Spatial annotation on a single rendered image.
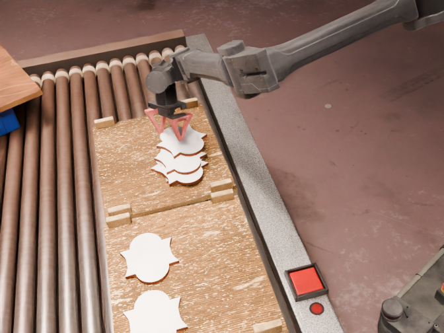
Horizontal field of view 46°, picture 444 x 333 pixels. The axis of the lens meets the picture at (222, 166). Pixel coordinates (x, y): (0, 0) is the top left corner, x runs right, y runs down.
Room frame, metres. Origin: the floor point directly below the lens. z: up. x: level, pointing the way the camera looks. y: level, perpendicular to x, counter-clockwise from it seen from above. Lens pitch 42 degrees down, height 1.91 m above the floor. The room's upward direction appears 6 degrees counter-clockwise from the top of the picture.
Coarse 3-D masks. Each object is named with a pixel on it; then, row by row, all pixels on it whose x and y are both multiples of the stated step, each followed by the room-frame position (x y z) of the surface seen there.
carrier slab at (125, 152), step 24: (144, 120) 1.32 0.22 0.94; (192, 120) 1.29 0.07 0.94; (96, 144) 1.22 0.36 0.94; (120, 144) 1.21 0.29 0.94; (144, 144) 1.20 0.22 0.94; (216, 144) 1.16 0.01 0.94; (120, 168) 1.10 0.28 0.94; (144, 168) 1.09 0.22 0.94; (216, 168) 1.06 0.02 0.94; (120, 192) 1.01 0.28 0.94; (144, 192) 1.00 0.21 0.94; (168, 192) 0.99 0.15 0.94; (192, 192) 0.98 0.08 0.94
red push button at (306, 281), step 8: (296, 272) 0.69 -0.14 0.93; (304, 272) 0.69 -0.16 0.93; (312, 272) 0.69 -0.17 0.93; (296, 280) 0.67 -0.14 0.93; (304, 280) 0.67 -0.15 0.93; (312, 280) 0.67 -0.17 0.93; (296, 288) 0.65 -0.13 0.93; (304, 288) 0.65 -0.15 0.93; (312, 288) 0.65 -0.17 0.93; (320, 288) 0.65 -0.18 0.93
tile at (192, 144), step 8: (168, 128) 1.21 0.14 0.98; (160, 136) 1.17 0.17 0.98; (168, 136) 1.17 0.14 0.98; (184, 136) 1.16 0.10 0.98; (192, 136) 1.16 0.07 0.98; (200, 136) 1.15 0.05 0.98; (160, 144) 1.14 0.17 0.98; (168, 144) 1.13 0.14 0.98; (176, 144) 1.13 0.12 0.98; (184, 144) 1.13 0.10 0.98; (192, 144) 1.12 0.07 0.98; (200, 144) 1.12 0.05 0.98; (176, 152) 1.10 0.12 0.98; (184, 152) 1.09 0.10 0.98; (192, 152) 1.09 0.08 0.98; (200, 152) 1.10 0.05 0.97
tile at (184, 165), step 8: (168, 152) 1.11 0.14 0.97; (160, 160) 1.08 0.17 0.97; (168, 160) 1.08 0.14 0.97; (176, 160) 1.08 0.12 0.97; (184, 160) 1.07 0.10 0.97; (192, 160) 1.07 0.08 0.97; (200, 160) 1.06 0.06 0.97; (168, 168) 1.04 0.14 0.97; (176, 168) 1.04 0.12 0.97; (184, 168) 1.04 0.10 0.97; (192, 168) 1.03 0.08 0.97
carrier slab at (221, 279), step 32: (128, 224) 0.89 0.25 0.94; (160, 224) 0.88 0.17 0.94; (192, 224) 0.87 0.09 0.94; (224, 224) 0.85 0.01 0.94; (192, 256) 0.77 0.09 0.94; (224, 256) 0.75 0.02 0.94; (256, 256) 0.74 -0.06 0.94; (128, 288) 0.70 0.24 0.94; (160, 288) 0.69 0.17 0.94; (192, 288) 0.68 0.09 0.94; (224, 288) 0.67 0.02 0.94; (256, 288) 0.66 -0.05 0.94; (128, 320) 0.61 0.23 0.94; (192, 320) 0.60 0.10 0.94; (224, 320) 0.59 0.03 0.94; (256, 320) 0.58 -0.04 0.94
